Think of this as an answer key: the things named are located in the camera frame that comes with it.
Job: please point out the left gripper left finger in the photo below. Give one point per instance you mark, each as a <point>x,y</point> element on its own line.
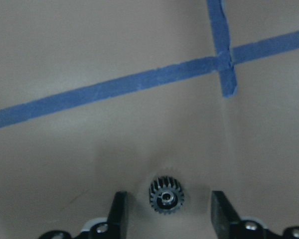
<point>118,216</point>

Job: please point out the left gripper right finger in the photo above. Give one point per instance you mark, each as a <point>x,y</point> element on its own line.
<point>224,218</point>

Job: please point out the small black bearing gear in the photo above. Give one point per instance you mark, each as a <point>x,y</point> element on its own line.
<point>166,195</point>

